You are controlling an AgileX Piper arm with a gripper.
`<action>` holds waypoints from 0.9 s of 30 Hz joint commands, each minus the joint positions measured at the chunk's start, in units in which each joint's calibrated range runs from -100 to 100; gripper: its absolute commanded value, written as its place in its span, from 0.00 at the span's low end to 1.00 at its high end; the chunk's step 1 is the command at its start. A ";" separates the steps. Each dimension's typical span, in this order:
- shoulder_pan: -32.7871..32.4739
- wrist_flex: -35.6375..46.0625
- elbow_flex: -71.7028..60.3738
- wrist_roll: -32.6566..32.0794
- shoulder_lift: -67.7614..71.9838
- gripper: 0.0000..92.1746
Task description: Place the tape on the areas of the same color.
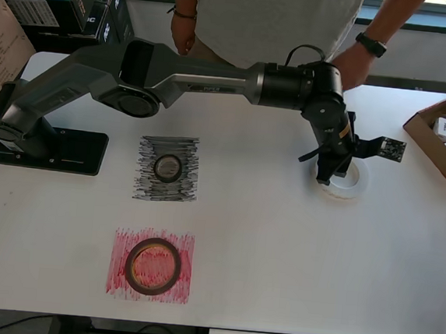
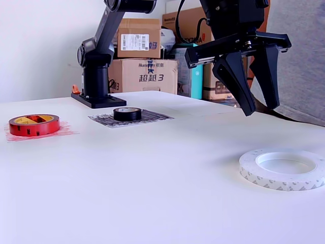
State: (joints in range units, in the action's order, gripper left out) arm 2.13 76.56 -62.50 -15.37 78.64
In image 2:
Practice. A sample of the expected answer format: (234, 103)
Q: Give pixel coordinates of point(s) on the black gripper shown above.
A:
(223, 25)

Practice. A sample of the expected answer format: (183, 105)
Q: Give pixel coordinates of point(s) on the white tape roll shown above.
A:
(254, 175)

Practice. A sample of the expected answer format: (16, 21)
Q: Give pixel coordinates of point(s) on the black tape roll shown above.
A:
(127, 115)

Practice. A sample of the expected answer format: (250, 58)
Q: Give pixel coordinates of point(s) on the red tape roll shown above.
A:
(33, 129)

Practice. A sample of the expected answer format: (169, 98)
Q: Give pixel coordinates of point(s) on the person's right forearm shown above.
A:
(266, 23)

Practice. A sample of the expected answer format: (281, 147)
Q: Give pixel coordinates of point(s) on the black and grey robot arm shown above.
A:
(95, 78)

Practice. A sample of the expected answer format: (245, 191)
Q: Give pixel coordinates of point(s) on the person in grey t-shirt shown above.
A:
(299, 63)

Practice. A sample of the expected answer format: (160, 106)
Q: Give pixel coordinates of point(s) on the teal cardboard box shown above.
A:
(196, 84)

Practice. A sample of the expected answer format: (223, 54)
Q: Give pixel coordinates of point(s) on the large GX760A cardboard box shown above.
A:
(190, 23)

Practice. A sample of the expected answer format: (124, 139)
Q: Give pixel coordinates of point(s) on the white plastic bag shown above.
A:
(167, 38)

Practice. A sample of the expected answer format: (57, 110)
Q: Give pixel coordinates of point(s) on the cardboard box with blue print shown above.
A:
(152, 84)

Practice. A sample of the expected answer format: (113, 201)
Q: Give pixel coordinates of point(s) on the black scribbled paper sheet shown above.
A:
(157, 118)

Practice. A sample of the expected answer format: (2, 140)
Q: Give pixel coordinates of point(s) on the cardboard box with shipping label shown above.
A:
(144, 28)

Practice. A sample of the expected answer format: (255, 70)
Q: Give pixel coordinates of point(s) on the orange and black clamp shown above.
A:
(75, 89)

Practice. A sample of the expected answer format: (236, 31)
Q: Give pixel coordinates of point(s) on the red scribbled paper sheet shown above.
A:
(68, 132)

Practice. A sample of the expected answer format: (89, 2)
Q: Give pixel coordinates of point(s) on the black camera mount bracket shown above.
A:
(254, 12)

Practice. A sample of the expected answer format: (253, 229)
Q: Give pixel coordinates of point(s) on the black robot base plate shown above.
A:
(101, 101)

